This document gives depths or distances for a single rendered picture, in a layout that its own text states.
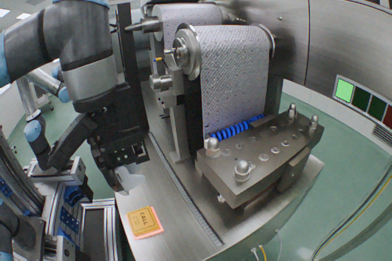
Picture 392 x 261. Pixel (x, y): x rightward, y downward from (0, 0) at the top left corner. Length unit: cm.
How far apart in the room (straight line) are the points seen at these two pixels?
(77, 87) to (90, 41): 5
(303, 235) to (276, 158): 119
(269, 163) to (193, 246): 27
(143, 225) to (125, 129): 27
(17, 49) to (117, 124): 18
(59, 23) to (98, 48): 6
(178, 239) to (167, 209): 10
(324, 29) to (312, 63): 12
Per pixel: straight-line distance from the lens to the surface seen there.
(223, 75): 43
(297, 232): 154
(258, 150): 44
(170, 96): 47
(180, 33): 44
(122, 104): 24
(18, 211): 101
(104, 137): 26
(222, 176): 38
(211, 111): 45
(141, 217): 46
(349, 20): 52
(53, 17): 21
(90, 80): 20
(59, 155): 27
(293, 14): 59
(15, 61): 23
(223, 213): 47
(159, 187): 54
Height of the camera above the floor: 132
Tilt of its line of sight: 29 degrees down
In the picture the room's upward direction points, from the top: 4 degrees counter-clockwise
